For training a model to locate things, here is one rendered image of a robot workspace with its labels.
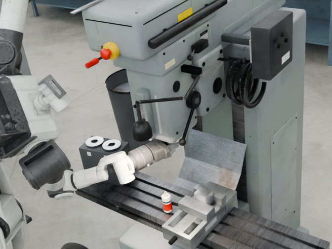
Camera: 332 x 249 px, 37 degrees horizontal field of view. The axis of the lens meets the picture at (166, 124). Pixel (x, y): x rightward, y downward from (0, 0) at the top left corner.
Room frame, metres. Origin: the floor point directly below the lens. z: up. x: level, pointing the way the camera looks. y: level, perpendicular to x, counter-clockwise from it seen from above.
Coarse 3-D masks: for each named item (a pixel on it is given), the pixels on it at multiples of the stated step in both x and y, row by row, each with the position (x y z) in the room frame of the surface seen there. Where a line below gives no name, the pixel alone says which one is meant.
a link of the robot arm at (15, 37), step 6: (0, 30) 1.75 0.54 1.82; (6, 30) 1.74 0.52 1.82; (12, 30) 1.75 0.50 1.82; (6, 36) 1.74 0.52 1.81; (12, 36) 1.74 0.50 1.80; (18, 36) 1.75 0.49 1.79; (12, 42) 1.73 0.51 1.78; (18, 42) 1.74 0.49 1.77; (18, 48) 1.74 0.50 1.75; (18, 54) 1.72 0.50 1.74; (18, 60) 1.73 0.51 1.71
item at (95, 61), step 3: (99, 57) 1.66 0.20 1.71; (90, 60) 1.63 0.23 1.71; (93, 60) 1.63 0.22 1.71; (96, 60) 1.64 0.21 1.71; (99, 60) 1.66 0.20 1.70; (87, 63) 1.61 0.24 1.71; (90, 63) 1.62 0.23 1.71; (93, 63) 1.63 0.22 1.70; (96, 63) 1.64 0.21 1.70; (87, 66) 1.61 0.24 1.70; (90, 66) 1.61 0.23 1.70
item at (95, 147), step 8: (96, 136) 2.11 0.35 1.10; (88, 144) 2.05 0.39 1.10; (96, 144) 2.04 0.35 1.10; (104, 144) 2.03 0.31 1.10; (112, 144) 2.04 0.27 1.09; (120, 144) 2.01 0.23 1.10; (128, 144) 2.04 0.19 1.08; (80, 152) 2.05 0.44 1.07; (88, 152) 2.02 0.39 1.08; (96, 152) 2.00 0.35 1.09; (104, 152) 1.98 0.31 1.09; (112, 152) 1.97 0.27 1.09; (88, 160) 2.03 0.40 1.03; (96, 160) 2.00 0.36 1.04; (112, 176) 1.96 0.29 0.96; (120, 184) 1.94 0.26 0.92
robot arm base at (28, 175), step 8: (48, 144) 1.51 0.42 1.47; (56, 144) 1.50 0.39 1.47; (32, 152) 1.48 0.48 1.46; (40, 152) 1.48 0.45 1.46; (56, 152) 1.47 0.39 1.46; (24, 160) 1.46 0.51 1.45; (32, 160) 1.47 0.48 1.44; (64, 160) 1.45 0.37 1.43; (24, 168) 1.42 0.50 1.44; (32, 176) 1.39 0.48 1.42; (32, 184) 1.39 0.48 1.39
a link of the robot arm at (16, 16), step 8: (8, 0) 1.80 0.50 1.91; (16, 0) 1.80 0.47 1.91; (24, 0) 1.82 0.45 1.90; (8, 8) 1.79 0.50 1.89; (16, 8) 1.79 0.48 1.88; (24, 8) 1.81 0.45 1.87; (0, 16) 1.79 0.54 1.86; (8, 16) 1.77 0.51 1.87; (16, 16) 1.77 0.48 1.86; (24, 16) 1.80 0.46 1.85; (0, 24) 1.77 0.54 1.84; (8, 24) 1.75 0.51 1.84; (16, 24) 1.76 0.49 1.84; (24, 24) 1.80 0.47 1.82
